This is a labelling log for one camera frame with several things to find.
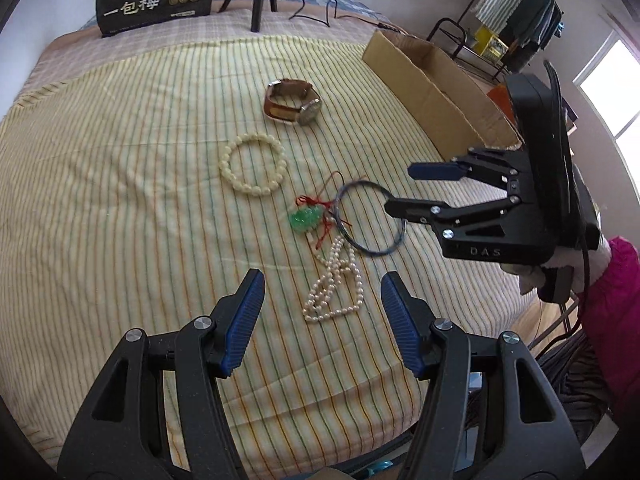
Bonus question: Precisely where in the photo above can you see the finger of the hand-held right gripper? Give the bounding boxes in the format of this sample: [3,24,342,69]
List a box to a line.
[407,146,527,201]
[384,194,527,242]

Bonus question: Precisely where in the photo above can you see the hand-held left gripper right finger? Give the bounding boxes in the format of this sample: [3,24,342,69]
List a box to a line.
[380,271,588,480]

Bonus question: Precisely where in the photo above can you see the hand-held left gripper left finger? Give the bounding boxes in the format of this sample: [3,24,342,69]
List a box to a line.
[57,268,266,480]

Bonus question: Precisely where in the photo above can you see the thin blue ring bangle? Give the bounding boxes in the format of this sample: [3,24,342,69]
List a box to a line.
[333,179,405,256]

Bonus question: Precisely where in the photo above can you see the person's right hand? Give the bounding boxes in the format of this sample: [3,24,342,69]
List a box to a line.
[500,236,614,297]

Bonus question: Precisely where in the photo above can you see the orange box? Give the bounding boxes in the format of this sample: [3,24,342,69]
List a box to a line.
[488,84,516,124]

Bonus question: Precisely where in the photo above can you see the open cardboard box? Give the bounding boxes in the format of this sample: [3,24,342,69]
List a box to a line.
[362,29,527,162]

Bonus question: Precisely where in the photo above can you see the window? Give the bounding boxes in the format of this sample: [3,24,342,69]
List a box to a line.
[572,29,640,162]

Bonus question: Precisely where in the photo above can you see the yellow box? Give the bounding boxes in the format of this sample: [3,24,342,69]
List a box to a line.
[472,25,509,59]

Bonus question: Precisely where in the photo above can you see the dark hanging clothes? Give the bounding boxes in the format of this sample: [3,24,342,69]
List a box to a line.
[500,0,566,74]

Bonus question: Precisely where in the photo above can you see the brown leather wristwatch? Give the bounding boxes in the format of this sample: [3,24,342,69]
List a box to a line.
[263,78,322,126]

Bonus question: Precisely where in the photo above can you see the yellow striped bed sheet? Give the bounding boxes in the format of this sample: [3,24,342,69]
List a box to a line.
[0,34,540,467]

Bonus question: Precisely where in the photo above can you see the dark striped pants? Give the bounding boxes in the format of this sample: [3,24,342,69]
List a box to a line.
[537,329,617,442]

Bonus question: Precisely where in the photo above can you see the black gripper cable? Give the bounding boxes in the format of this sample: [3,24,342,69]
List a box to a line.
[542,59,594,342]

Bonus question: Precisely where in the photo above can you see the white pearl necklace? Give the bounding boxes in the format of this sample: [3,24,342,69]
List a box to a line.
[301,236,366,325]

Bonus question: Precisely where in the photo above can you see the green jade pendant red cord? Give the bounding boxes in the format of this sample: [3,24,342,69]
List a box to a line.
[289,170,347,254]

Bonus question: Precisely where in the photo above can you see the black metal shelf frame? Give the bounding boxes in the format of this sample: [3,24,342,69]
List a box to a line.
[425,17,502,82]

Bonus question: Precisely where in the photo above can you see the cream bead bracelet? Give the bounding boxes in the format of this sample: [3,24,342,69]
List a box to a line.
[218,132,290,197]

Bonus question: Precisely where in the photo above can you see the thin black cable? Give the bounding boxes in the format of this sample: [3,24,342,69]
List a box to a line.
[270,0,402,34]

